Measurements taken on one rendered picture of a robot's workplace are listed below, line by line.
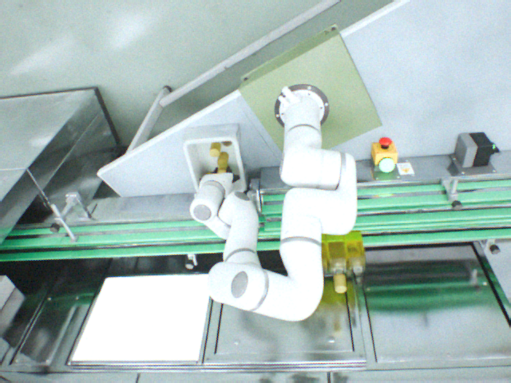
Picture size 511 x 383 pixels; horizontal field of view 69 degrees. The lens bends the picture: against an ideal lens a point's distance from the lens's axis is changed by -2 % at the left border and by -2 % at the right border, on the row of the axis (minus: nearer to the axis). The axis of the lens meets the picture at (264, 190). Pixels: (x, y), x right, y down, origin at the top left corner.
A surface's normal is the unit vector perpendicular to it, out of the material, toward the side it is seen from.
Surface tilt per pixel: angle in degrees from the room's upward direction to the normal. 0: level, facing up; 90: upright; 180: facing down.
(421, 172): 90
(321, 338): 90
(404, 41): 0
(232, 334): 90
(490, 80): 0
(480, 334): 90
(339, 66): 1
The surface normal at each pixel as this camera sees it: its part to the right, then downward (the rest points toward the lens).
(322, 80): -0.05, 0.66
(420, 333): -0.12, -0.77
